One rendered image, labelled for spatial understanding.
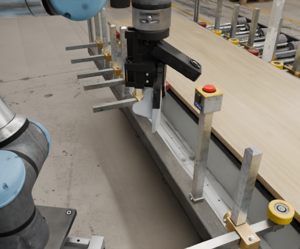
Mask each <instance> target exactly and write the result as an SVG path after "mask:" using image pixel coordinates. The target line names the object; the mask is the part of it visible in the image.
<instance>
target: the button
mask: <svg viewBox="0 0 300 249"><path fill-rule="evenodd" d="M203 89H204V90H205V91H206V92H213V91H215V89H216V88H215V87H214V86H213V85H210V84H207V85H205V86H204V87H203Z"/></svg>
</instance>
